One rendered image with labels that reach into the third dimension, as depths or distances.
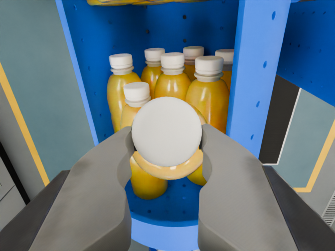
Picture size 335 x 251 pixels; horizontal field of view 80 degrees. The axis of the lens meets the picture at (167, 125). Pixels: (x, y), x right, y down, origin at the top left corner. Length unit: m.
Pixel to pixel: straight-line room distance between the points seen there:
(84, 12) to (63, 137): 1.58
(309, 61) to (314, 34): 0.06
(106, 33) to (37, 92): 1.42
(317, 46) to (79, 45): 0.50
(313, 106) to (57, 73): 1.88
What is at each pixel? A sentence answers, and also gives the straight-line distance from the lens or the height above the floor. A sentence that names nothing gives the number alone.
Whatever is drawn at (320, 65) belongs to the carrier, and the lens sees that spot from 0.58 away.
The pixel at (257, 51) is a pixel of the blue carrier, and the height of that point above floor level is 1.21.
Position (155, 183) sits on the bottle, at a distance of 0.37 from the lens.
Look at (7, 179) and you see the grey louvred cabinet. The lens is 2.26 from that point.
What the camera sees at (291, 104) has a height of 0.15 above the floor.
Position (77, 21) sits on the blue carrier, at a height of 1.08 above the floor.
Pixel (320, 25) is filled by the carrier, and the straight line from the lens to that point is 0.62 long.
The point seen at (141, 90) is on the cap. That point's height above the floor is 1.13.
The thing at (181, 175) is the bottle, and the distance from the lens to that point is 0.16.
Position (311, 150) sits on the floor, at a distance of 2.10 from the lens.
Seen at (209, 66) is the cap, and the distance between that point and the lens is 0.28.
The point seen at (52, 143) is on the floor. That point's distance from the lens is 1.97.
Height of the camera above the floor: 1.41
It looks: 61 degrees down
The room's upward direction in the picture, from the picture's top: 178 degrees counter-clockwise
